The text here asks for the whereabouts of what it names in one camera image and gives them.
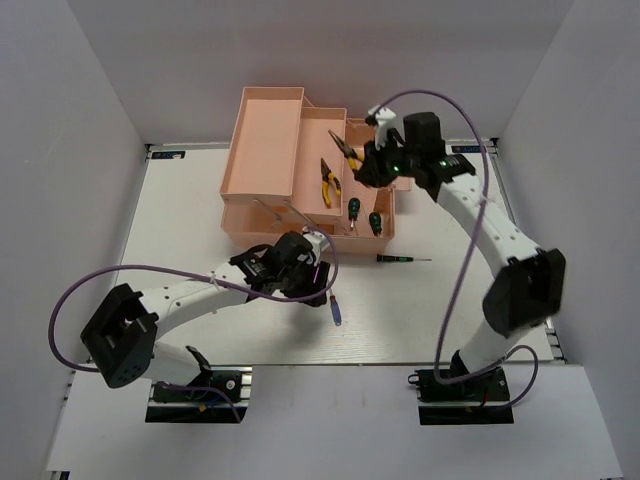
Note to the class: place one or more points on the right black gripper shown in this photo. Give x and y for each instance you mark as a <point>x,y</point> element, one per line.
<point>371,171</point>

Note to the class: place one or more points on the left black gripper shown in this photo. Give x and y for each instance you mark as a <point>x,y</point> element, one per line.
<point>311,286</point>

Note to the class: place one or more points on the blue handle screwdriver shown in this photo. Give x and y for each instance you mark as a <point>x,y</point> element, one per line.
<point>335,309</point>

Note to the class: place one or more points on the green stubby screwdriver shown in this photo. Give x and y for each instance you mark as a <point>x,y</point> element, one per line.
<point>353,209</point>
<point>376,224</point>

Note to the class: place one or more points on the thin black green screwdriver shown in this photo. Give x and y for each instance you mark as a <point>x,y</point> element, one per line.
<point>383,258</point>

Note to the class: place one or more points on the yellow needle-nose pliers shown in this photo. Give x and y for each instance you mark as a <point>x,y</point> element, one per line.
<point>329,181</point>

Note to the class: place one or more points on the pink plastic toolbox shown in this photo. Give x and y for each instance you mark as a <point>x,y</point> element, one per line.
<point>272,182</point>

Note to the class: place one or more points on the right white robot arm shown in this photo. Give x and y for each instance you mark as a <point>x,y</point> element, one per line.
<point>528,280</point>

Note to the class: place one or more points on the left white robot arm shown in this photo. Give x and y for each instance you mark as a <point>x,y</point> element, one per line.
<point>124,335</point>

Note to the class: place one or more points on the blue label sticker right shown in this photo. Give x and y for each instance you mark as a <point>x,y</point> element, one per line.
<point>465,149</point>

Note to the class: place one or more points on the blue label sticker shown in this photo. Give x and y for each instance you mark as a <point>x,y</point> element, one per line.
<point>465,149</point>
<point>167,155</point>

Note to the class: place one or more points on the blue label sticker left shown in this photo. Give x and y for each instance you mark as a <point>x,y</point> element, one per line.
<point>167,155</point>

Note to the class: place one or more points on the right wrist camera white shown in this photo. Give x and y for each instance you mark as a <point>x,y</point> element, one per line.
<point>382,120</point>

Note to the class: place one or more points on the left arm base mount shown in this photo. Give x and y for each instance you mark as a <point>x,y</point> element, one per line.
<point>222,398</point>

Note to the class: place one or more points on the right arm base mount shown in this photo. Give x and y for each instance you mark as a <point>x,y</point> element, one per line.
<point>477,402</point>

